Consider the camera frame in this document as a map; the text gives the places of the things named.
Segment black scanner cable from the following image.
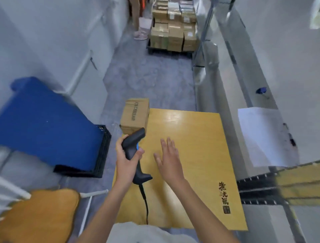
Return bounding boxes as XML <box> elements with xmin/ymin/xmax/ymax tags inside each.
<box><xmin>139</xmin><ymin>184</ymin><xmax>150</xmax><ymax>225</ymax></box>

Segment metal shelving rack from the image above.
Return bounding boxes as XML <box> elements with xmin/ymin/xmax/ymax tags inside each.
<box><xmin>191</xmin><ymin>0</ymin><xmax>320</xmax><ymax>243</ymax></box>

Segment white paper sheet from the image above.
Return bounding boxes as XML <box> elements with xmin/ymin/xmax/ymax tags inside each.
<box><xmin>237</xmin><ymin>107</ymin><xmax>299</xmax><ymax>168</ymax></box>

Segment yellow wooden table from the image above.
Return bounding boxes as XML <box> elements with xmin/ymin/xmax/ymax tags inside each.
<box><xmin>112</xmin><ymin>108</ymin><xmax>248</xmax><ymax>231</ymax></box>

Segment black barcode scanner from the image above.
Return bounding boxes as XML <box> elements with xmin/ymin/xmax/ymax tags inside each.
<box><xmin>121</xmin><ymin>128</ymin><xmax>153</xmax><ymax>186</ymax></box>

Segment small cardboard box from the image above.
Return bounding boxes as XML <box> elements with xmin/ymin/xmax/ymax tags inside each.
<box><xmin>120</xmin><ymin>98</ymin><xmax>150</xmax><ymax>135</ymax></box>

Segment person's right forearm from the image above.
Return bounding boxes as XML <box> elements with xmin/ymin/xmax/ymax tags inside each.
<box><xmin>170</xmin><ymin>178</ymin><xmax>241</xmax><ymax>243</ymax></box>

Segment person's left hand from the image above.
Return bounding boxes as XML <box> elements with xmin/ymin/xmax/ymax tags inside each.
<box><xmin>115</xmin><ymin>134</ymin><xmax>145</xmax><ymax>186</ymax></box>

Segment person's left forearm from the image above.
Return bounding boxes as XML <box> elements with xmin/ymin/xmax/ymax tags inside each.
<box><xmin>76</xmin><ymin>179</ymin><xmax>134</xmax><ymax>243</ymax></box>

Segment person's right hand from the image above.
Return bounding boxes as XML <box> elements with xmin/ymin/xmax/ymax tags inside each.
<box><xmin>153</xmin><ymin>137</ymin><xmax>186</xmax><ymax>185</ymax></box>

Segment blue plastic bin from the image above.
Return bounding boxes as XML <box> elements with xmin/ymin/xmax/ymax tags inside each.
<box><xmin>0</xmin><ymin>77</ymin><xmax>105</xmax><ymax>172</ymax></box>

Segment person's grey shorts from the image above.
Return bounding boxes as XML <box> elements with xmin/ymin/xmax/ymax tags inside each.
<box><xmin>106</xmin><ymin>221</ymin><xmax>200</xmax><ymax>243</ymax></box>

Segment wooden chair with white frame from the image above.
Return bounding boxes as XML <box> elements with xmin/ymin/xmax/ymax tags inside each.
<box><xmin>0</xmin><ymin>175</ymin><xmax>109</xmax><ymax>243</ymax></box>

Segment black plastic crate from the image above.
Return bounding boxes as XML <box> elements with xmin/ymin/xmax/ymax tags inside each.
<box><xmin>53</xmin><ymin>124</ymin><xmax>112</xmax><ymax>178</ymax></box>

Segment stack of cardboard boxes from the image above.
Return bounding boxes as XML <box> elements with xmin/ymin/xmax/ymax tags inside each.
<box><xmin>149</xmin><ymin>0</ymin><xmax>198</xmax><ymax>52</ymax></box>

